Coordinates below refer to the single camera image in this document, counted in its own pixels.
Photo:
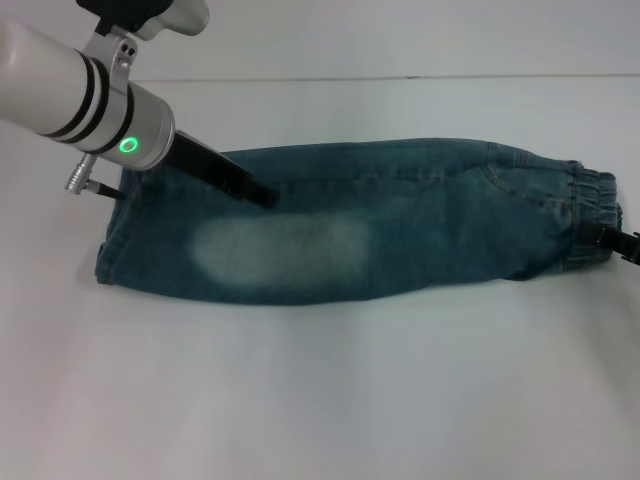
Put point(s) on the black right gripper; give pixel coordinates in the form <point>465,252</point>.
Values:
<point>631,247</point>

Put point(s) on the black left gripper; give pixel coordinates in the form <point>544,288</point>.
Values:
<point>210,164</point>

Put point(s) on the blue denim shorts with print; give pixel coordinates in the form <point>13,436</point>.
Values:
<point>400,225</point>

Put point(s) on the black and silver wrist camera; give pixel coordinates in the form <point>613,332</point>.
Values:
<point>160,17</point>

